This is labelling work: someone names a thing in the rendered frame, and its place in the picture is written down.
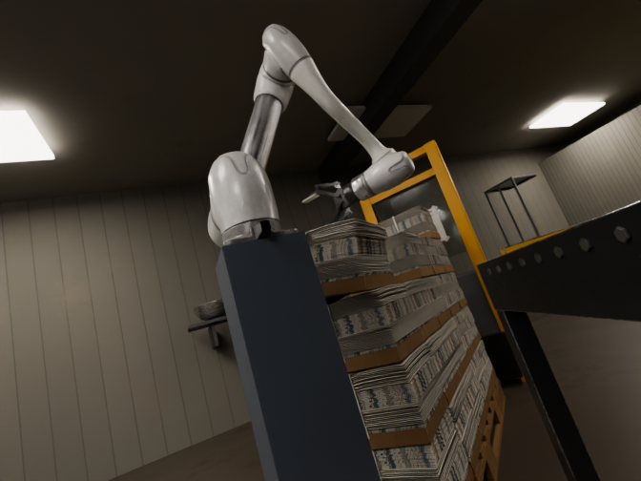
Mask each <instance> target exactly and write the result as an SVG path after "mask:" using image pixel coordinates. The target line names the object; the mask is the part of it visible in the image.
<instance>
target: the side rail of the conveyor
mask: <svg viewBox="0 0 641 481"><path fill-rule="evenodd" d="M477 267H478V270H479V272H480V275H481V277H482V279H483V282H484V284H485V286H486V290H487V293H488V295H489V297H490V299H491V301H492V303H493V306H494V308H495V310H505V311H517V312H528V313H540V314H551V315H563V316H574V317H586V318H596V319H608V320H619V321H631V322H641V200H639V201H637V202H635V203H633V204H630V205H628V206H625V207H623V208H620V209H618V210H615V211H613V212H610V213H607V214H606V215H603V216H601V217H598V218H596V219H593V220H589V221H587V222H584V223H582V224H579V225H576V226H574V227H571V228H570V229H567V230H565V231H562V232H560V233H557V234H555V235H552V236H550V237H547V238H544V239H542V240H538V241H536V242H534V243H531V244H529V245H526V246H524V247H521V248H519V249H516V250H513V251H511V252H508V253H506V254H504V255H502V256H499V257H497V258H494V259H492V260H489V261H485V262H482V263H480V264H477Z"/></svg>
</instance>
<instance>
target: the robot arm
mask: <svg viewBox="0 0 641 481"><path fill-rule="evenodd" d="M262 44H263V47H264V49H265V52H264V57H263V62H262V65H261V67H260V70H259V73H258V78H257V82H256V87H255V91H254V102H255V107H254V110H253V112H252V115H251V118H250V121H249V125H248V128H247V131H246V134H245V137H244V139H243V142H242V146H241V149H240V152H230V153H226V154H223V155H221V156H220V157H218V158H217V160H216V161H215V162H214V163H213V165H212V167H211V170H210V173H209V177H208V183H209V190H210V202H211V209H210V213H209V218H208V232H209V235H210V237H211V239H212V241H213V242H214V243H215V244H216V245H217V246H219V247H222V246H224V245H229V244H235V243H240V242H245V241H254V240H260V239H265V238H270V237H275V236H280V235H286V234H291V233H296V232H298V229H297V228H291V229H284V230H283V229H282V226H281V224H280V220H279V212H278V207H277V204H276V200H275V196H274V193H273V190H272V187H271V184H270V181H269V178H268V177H267V174H266V172H265V169H266V166H267V162H268V158H269V156H270V152H271V148H272V145H273V141H274V137H275V134H276V130H277V127H278V124H279V117H280V114H282V113H283V112H284V111H285V110H286V108H287V105H288V103H289V100H290V98H291V95H292V93H293V90H294V86H295V83H296V84H297V85H298V86H299V87H301V88H302V89H303V90H304V91H305V92H306V93H307V94H309V95H310V96H311V97H312V98H313V99H314V100H315V101H316V102H317V103H318V104H319V105H320V106H321V107H322V108H323V109H324V110H325V111H326V112H327V113H328V114H329V115H330V116H331V117H332V118H333V119H334V120H336V121H337V122H338V123H339V124H340V125H341V126H342V127H343V129H345V130H346V131H347V132H348V133H349V134H350V135H351V136H352V137H354V138H355V139H356V140H357V141H358V142H359V143H360V144H361V145H362V146H363V147H364V148H365V150H366V151H367V152H368V153H369V155H370V156H371V158H372V165H371V166H370V167H369V168H368V169H367V170H366V171H365V172H363V173H361V174H360V175H358V176H356V177H355V178H352V180H351V182H350V183H348V184H346V185H345V186H343V187H341V183H340V182H338V181H335V182H333V183H324V184H316V185H315V187H316V191H314V192H313V193H311V194H310V195H309V196H310V197H309V198H307V199H305V200H303V201H302V203H308V202H310V201H312V200H313V199H316V198H317V197H319V196H320V194H324V195H327V196H332V197H334V198H333V201H335V205H336V206H337V209H336V212H335V215H334V217H333V218H332V220H331V222H330V224H331V223H335V222H339V221H343V220H347V219H348V218H349V217H350V216H352V215H353V212H351V210H350V206H351V205H353V204H355V203H357V202H359V201H361V200H367V199H369V198H371V197H373V196H376V195H377V194H379V193H381V192H385V191H388V190H391V189H393V188H395V187H396V186H398V185H400V184H402V183H403V182H404V181H405V180H407V179H408V178H409V177H410V176H411V175H412V173H413V172H414V170H415V167H414V163H413V161H412V159H411V157H410V156H409V154H408V153H407V152H404V151H402V152H396V151H395V150H394V149H393V148H386V147H384V146H383V145H382V144H381V143H380V142H379V141H378V140H377V139H376V138H375V137H374V136H373V135H372V134H371V133H370V132H369V131H368V130H367V129H366V128H365V127H364V126H363V125H362V123H361V122H360V121H359V120H358V119H357V118H356V117H355V116H354V115H353V114H352V113H351V112H350V111H349V110H348V109H347V108H346V107H345V106H344V105H343V104H342V103H341V101H340V100H339V99H338V98H337V97H336V96H335V95H334V94H333V92H332V91H331V90H330V89H329V87H328V86H327V84H326V83H325V81H324V80H323V78H322V76H321V74H320V72H319V70H318V68H317V66H316V64H315V62H314V60H313V59H312V57H311V56H310V54H309V53H308V51H307V50H306V49H305V47H304V46H303V45H302V43H301V42H300V41H299V40H298V38H297V37H296V36H295V35H294V34H293V33H291V32H290V31H289V30H287V29H286V28H284V27H283V26H281V25H277V24H272V25H270V26H268V27H267V28H266V29H265V31H264V33H263V36H262ZM334 187H335V188H338V190H337V192H336V193H332V192H326V191H322V190H321V188H334ZM343 209H346V211H345V214H344V215H343V216H342V217H341V219H340V220H339V218H340V215H341V213H342V212H343ZM338 220H339V221H338Z"/></svg>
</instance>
